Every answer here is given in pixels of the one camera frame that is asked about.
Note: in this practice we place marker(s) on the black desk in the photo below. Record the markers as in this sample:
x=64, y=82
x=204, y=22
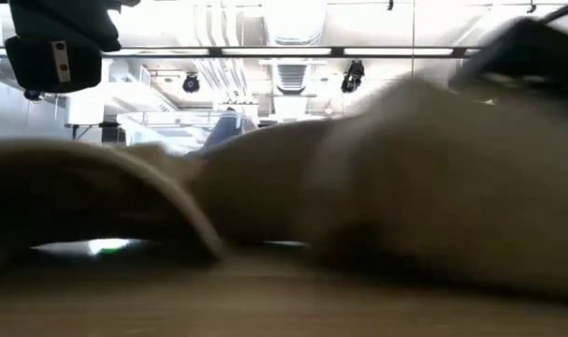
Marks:
x=96, y=131

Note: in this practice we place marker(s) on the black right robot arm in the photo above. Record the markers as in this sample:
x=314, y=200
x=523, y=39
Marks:
x=564, y=10

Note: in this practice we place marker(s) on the person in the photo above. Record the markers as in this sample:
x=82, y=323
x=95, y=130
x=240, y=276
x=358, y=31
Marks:
x=228, y=128

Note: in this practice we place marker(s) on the black ceiling spotlight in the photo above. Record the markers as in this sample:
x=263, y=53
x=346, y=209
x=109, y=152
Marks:
x=33, y=95
x=353, y=76
x=191, y=83

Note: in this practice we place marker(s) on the silver ventilation duct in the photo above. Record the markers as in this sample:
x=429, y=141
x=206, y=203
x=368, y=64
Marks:
x=294, y=28

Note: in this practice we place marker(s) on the black ceiling light rail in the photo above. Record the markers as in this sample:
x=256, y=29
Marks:
x=283, y=51

